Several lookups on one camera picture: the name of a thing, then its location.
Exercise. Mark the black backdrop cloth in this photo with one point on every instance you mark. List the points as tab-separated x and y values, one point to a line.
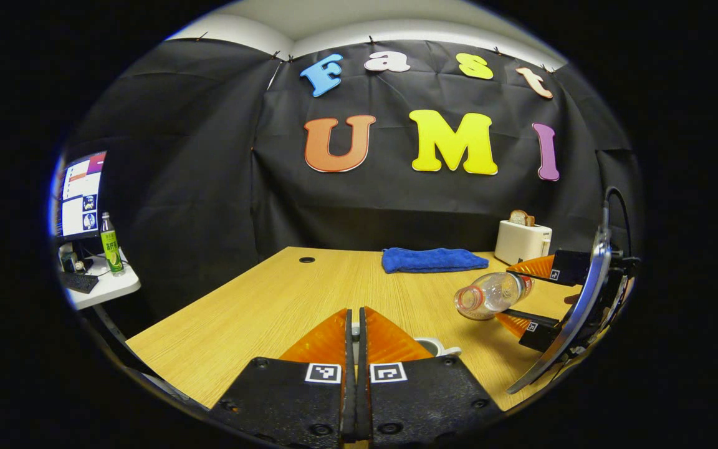
209	187

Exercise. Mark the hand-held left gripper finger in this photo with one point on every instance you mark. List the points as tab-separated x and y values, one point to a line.
348	399
363	399

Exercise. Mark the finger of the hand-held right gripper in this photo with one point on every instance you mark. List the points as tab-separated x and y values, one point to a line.
536	337
571	267

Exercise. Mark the white toaster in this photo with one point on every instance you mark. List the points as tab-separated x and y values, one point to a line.
521	243

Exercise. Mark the white teacup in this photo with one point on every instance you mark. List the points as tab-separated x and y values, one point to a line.
434	345

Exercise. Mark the clear plastic water bottle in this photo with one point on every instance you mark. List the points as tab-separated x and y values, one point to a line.
490	293

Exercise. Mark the black keyboard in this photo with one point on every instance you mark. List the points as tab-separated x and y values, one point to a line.
78	282

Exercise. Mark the green drink bottle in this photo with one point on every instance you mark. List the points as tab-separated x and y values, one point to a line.
111	249

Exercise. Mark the blue towel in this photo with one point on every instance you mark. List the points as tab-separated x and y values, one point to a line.
430	260

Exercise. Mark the toast slice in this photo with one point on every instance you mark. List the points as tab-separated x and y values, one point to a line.
521	218

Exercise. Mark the white side table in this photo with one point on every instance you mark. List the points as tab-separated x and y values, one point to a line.
110	287

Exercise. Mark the computer monitor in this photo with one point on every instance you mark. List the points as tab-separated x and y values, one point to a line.
81	199

